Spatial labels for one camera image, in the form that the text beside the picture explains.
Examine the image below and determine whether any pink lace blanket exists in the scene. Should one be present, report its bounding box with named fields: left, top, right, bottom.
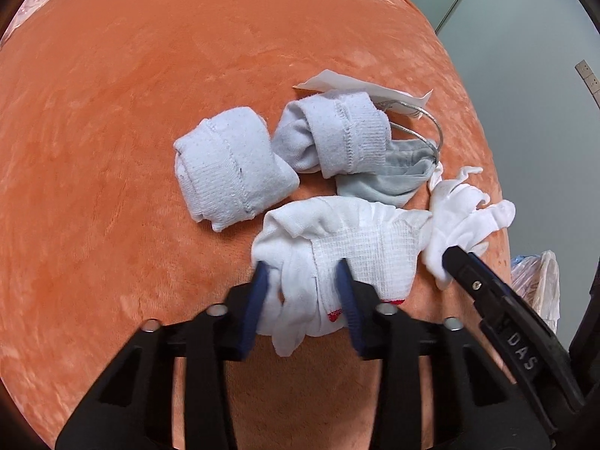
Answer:
left=9, top=0, right=104, bottom=44

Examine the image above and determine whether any white cotton glove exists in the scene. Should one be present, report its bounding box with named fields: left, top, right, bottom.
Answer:
left=419, top=166, right=516, bottom=291

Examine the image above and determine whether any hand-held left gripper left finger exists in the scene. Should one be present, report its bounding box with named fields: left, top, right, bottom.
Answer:
left=55, top=262, right=273, bottom=450

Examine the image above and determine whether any orange plush bed cover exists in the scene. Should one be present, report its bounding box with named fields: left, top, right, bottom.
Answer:
left=0, top=0, right=512, bottom=450

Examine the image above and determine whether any silver cord loop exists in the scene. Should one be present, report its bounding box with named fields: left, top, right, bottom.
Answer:
left=384, top=102, right=445, bottom=166

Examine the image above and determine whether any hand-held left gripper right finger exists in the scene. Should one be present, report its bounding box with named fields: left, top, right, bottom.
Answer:
left=335, top=260, right=549, bottom=450

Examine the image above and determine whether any white plastic bin liner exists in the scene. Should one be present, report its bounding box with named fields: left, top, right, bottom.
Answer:
left=511, top=249, right=562, bottom=333

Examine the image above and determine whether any wall socket panel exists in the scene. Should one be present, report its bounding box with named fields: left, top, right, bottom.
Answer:
left=574, top=59, right=600, bottom=104

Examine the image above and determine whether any grey fabric cloth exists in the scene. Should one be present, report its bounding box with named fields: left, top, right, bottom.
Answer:
left=335, top=138, right=444, bottom=208

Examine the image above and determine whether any light grey sock bundle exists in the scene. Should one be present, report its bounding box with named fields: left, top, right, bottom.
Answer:
left=272, top=90, right=391, bottom=180

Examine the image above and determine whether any white sock bundle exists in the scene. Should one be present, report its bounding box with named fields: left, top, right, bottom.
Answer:
left=174, top=108, right=301, bottom=233

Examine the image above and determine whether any white paper tag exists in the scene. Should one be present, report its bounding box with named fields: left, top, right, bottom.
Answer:
left=293, top=69, right=435, bottom=114

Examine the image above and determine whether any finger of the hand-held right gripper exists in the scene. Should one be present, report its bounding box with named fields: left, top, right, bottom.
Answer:
left=443, top=246, right=530, bottom=324

